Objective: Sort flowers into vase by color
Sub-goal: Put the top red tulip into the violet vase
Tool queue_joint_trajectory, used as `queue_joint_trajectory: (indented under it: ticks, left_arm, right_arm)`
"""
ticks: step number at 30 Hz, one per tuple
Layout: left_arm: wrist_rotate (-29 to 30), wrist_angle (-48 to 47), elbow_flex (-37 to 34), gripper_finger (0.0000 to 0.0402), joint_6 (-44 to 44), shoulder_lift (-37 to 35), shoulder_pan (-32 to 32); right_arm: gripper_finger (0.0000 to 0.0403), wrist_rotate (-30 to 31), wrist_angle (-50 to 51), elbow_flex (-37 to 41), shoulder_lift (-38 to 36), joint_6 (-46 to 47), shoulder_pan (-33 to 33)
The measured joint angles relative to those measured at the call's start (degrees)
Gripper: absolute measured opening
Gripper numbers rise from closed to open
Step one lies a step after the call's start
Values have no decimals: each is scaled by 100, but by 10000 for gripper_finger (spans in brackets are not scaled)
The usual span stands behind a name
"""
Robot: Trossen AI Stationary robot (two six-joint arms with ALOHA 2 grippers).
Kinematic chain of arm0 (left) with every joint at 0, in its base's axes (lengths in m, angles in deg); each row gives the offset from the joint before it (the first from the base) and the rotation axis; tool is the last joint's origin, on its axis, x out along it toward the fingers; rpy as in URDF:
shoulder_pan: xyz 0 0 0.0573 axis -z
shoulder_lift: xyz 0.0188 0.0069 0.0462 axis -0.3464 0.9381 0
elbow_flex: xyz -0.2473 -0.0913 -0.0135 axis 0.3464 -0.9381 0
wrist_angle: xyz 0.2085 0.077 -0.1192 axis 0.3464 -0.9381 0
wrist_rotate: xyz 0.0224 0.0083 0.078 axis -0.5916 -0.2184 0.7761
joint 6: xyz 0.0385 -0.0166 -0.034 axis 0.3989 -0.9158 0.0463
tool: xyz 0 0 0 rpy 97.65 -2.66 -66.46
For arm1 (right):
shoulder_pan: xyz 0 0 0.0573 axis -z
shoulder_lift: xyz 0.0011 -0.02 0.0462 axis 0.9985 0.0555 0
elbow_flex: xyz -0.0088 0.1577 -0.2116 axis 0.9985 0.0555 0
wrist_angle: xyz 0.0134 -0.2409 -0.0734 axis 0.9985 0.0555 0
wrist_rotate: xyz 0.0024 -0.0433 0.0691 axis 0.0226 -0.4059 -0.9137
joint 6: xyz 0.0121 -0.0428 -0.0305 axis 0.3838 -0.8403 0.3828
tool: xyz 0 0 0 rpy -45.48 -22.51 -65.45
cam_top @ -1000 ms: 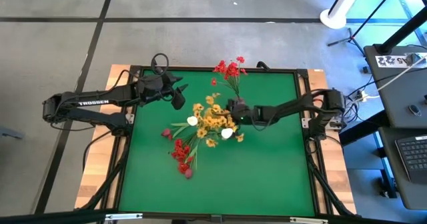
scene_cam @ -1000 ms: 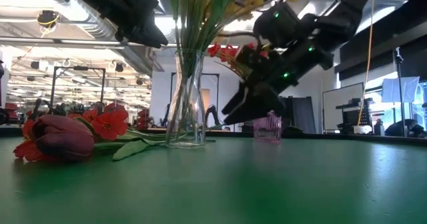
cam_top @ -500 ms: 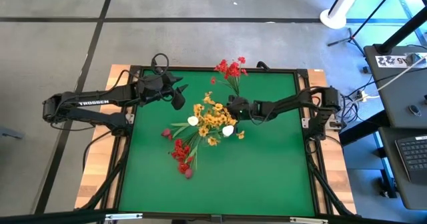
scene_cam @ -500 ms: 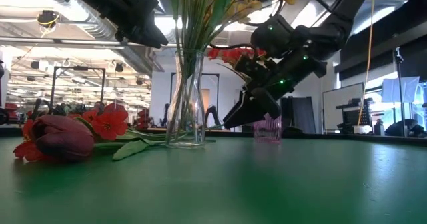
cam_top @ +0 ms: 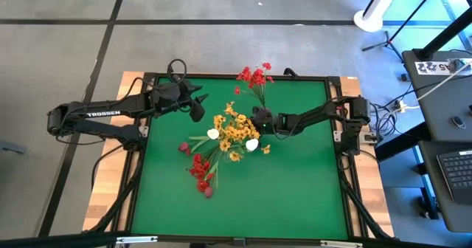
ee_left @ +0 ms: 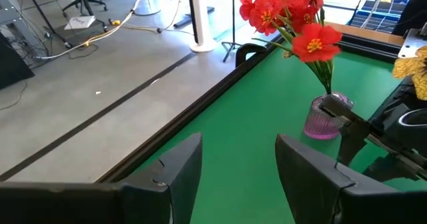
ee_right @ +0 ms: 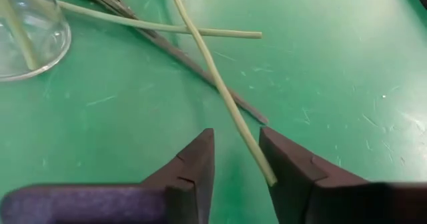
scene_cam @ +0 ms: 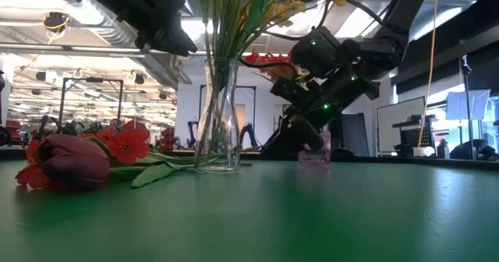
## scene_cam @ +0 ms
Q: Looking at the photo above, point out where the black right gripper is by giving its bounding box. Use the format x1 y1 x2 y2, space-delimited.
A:
260 73 381 158

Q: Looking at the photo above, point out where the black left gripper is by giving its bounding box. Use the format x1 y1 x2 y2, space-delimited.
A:
83 0 198 58

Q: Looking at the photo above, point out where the pink ribbed glass vase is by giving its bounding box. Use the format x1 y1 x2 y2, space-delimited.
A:
297 130 333 168

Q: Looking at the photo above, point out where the yellow flower bunch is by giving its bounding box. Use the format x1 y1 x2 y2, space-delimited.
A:
193 0 348 169

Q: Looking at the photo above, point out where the clear glass vase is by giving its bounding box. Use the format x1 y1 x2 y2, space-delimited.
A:
193 58 242 174

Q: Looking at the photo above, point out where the red flower bunch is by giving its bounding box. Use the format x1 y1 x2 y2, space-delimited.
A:
14 119 242 189
243 50 311 83

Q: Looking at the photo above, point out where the black panel screen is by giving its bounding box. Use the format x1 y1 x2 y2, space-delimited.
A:
329 112 370 158

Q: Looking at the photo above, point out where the long LED light bar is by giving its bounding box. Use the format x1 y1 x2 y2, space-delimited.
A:
0 42 207 58

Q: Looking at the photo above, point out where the whiteboard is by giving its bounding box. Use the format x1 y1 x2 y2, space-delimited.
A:
376 95 426 157

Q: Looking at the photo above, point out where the black equipment rack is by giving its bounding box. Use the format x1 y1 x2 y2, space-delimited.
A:
391 115 437 158

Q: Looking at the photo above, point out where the small white box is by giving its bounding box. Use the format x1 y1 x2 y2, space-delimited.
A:
412 146 437 158

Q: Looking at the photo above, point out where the gray bottle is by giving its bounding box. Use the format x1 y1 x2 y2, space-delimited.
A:
436 139 450 160

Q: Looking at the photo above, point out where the dark red tulip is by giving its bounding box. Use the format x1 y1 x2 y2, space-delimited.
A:
35 133 219 189

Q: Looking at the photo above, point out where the black rounded bag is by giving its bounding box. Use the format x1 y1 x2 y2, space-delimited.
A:
450 139 498 161

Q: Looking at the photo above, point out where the white softbox panel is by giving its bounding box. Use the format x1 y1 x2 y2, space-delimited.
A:
445 89 491 122

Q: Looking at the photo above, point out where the black light stand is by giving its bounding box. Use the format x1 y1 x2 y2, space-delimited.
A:
461 54 476 156

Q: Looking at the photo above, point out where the silver ventilation duct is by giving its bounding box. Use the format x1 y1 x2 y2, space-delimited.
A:
34 0 184 87

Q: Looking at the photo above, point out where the black rig frame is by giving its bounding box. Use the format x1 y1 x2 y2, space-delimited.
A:
198 84 258 138
58 76 125 138

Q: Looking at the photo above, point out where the black ceiling camera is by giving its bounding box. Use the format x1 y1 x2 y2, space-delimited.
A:
42 11 70 33

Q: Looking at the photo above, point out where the yellow cord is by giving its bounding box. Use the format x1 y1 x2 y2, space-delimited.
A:
416 0 441 149

